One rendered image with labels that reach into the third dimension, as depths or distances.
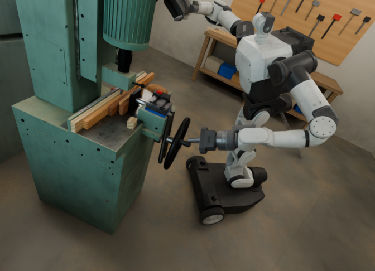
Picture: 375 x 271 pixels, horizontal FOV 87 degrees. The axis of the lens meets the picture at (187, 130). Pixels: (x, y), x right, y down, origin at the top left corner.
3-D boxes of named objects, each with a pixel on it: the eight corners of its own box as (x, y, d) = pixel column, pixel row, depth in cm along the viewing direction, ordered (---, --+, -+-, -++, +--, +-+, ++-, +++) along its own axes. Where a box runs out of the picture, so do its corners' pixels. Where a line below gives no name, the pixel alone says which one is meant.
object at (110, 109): (111, 116, 89) (112, 108, 87) (107, 114, 89) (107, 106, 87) (136, 96, 107) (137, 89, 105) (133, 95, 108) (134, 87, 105)
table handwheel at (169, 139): (191, 126, 119) (171, 171, 113) (161, 113, 120) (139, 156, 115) (195, 112, 91) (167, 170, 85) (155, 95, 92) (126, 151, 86)
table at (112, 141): (136, 173, 78) (138, 163, 74) (68, 141, 79) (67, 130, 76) (183, 105, 126) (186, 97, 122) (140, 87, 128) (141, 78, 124)
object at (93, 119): (87, 130, 79) (87, 122, 77) (82, 127, 79) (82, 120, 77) (153, 78, 128) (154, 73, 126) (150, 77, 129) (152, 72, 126)
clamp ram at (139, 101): (142, 116, 95) (144, 100, 90) (128, 110, 95) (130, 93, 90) (149, 107, 102) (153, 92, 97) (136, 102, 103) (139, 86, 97)
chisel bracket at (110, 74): (127, 95, 91) (129, 78, 86) (100, 82, 92) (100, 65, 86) (135, 88, 97) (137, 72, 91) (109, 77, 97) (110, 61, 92)
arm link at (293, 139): (273, 150, 83) (328, 149, 77) (275, 146, 74) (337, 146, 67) (272, 125, 86) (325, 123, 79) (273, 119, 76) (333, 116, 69)
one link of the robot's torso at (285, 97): (280, 103, 135) (285, 81, 123) (291, 115, 126) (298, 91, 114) (241, 114, 134) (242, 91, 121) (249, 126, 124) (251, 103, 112)
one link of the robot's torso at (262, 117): (245, 145, 161) (262, 96, 130) (254, 161, 149) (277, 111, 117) (227, 147, 158) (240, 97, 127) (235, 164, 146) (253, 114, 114)
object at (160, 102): (164, 117, 90) (167, 108, 86) (142, 108, 90) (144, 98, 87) (174, 105, 100) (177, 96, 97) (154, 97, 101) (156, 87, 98)
